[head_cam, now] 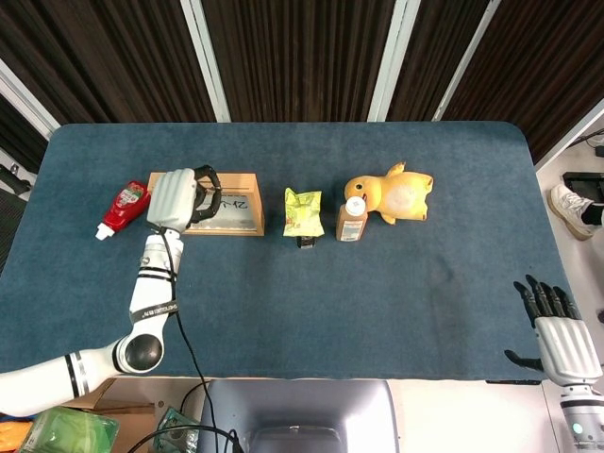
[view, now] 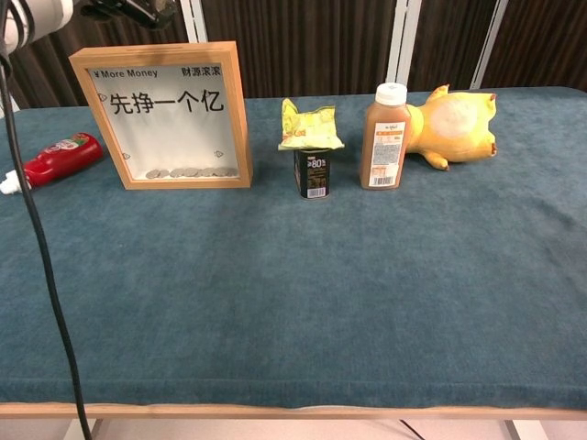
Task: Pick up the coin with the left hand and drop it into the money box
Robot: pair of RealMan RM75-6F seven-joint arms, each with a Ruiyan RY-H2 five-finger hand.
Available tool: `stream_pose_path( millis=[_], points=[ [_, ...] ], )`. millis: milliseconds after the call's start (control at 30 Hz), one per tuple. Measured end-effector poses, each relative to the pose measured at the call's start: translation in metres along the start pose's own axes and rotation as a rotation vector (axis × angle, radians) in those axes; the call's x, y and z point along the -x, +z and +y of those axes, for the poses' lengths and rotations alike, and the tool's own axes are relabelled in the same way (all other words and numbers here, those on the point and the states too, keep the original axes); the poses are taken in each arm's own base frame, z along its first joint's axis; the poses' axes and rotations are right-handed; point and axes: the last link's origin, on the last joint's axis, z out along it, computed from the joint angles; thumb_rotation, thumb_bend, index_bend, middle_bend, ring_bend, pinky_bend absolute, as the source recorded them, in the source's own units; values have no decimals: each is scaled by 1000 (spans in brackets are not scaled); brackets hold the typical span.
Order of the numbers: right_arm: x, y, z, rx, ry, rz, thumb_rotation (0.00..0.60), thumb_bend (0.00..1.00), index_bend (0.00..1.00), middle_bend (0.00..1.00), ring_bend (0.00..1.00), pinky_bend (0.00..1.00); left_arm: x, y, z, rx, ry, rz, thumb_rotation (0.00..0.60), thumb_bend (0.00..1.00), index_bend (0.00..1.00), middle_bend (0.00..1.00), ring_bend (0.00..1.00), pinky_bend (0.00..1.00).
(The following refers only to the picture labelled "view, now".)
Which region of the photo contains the wooden frame coin box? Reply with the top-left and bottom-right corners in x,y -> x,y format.
68,40 -> 254,192

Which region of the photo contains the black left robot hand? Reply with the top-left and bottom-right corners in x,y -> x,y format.
78,0 -> 179,31

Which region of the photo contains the yellow rubber chicken toy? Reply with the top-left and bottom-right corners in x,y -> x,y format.
404,83 -> 499,172

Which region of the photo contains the brown juice bottle white cap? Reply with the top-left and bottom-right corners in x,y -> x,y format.
360,82 -> 412,191

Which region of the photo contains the yellow snack bag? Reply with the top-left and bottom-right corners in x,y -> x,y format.
277,97 -> 346,152

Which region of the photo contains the red ketchup squeeze bottle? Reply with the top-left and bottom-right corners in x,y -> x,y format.
0,132 -> 105,196

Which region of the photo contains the white metal frame post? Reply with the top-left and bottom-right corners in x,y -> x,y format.
383,0 -> 423,89
177,0 -> 208,45
0,75 -> 20,115
469,0 -> 510,91

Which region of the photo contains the teal velvet tablecloth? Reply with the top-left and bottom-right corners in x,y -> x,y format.
0,85 -> 587,410

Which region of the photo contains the black tin can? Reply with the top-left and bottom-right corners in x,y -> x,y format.
293,147 -> 331,200

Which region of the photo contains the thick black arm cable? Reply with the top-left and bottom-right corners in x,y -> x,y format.
0,0 -> 94,440

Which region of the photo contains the thin black floor cable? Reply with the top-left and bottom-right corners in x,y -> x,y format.
397,418 -> 428,440

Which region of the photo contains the grey table leg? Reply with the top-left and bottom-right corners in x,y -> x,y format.
504,419 -> 548,440

